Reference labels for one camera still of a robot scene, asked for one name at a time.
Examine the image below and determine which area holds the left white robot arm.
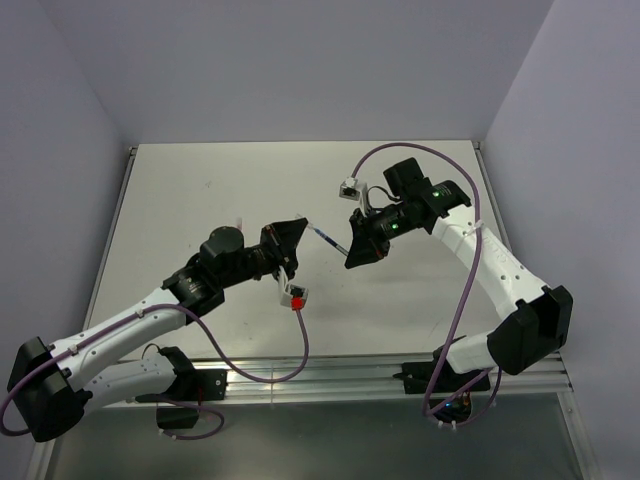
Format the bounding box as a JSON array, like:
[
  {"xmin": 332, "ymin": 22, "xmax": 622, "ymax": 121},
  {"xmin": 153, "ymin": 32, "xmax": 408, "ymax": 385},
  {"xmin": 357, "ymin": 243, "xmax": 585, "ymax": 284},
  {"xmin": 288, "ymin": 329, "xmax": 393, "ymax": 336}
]
[{"xmin": 1, "ymin": 218, "xmax": 308, "ymax": 442}]

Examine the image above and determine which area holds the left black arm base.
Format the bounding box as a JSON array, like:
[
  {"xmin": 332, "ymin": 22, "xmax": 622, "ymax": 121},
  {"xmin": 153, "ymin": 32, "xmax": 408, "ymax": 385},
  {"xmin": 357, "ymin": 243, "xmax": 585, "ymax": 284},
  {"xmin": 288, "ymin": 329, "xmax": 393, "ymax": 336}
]
[{"xmin": 134, "ymin": 369, "xmax": 226, "ymax": 441}]

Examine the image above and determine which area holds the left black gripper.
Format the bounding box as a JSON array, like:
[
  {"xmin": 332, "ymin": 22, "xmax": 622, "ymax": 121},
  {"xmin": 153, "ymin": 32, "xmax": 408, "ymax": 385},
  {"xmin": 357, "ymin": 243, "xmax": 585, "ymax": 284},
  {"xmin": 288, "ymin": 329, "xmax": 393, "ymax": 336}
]
[{"xmin": 219, "ymin": 218, "xmax": 306, "ymax": 289}]

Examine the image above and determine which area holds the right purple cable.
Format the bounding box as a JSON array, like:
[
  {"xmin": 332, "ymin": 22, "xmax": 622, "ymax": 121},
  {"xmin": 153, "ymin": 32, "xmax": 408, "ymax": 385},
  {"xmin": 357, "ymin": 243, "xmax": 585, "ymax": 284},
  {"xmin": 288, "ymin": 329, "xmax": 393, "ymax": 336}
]
[{"xmin": 351, "ymin": 142, "xmax": 503, "ymax": 427}]

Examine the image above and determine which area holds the aluminium mounting rail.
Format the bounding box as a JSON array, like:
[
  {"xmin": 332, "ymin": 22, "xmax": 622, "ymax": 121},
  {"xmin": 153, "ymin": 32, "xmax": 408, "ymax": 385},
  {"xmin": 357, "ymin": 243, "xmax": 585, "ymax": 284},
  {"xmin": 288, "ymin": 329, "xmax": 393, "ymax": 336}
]
[{"xmin": 84, "ymin": 353, "xmax": 572, "ymax": 414}]

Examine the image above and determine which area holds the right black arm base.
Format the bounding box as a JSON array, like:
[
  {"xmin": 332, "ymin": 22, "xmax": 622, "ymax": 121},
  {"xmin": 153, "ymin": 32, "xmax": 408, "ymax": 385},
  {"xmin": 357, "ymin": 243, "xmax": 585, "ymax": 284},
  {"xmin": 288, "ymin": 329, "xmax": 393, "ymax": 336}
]
[{"xmin": 393, "ymin": 360, "xmax": 491, "ymax": 423}]

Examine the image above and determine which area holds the blue pen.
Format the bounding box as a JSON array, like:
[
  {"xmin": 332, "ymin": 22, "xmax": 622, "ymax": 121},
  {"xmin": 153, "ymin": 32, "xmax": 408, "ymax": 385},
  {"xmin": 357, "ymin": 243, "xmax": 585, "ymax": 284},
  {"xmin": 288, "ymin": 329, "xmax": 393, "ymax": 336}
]
[{"xmin": 307, "ymin": 223, "xmax": 348, "ymax": 256}]

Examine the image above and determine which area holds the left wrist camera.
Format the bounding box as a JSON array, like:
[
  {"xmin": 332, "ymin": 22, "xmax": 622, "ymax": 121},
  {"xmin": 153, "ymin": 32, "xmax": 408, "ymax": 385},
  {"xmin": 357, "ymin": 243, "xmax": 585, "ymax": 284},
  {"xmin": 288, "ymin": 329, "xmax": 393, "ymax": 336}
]
[{"xmin": 276, "ymin": 266, "xmax": 309, "ymax": 311}]

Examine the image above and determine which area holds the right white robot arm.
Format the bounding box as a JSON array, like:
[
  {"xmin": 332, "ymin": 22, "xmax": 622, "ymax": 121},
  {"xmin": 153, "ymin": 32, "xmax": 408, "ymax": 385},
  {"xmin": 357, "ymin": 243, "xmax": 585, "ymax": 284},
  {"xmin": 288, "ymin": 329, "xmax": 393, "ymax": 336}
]
[{"xmin": 339, "ymin": 158, "xmax": 573, "ymax": 390}]

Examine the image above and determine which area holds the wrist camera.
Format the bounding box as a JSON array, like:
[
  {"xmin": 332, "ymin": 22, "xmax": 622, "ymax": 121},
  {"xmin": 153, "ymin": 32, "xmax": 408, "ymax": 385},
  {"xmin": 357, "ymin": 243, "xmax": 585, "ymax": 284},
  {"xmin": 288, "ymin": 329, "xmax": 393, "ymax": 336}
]
[
  {"xmin": 276, "ymin": 266, "xmax": 309, "ymax": 311},
  {"xmin": 339, "ymin": 177, "xmax": 372, "ymax": 215}
]

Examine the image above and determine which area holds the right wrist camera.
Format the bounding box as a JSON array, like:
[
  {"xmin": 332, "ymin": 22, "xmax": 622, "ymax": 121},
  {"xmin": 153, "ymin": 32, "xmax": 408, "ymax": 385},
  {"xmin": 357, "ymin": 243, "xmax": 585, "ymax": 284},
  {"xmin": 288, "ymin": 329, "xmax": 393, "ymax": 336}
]
[{"xmin": 339, "ymin": 177, "xmax": 372, "ymax": 215}]

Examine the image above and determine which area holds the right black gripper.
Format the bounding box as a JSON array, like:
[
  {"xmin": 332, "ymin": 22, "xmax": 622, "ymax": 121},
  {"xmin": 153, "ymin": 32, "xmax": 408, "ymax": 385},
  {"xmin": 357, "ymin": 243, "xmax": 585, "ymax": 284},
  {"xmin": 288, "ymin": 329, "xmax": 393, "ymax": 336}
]
[{"xmin": 345, "ymin": 200, "xmax": 420, "ymax": 269}]

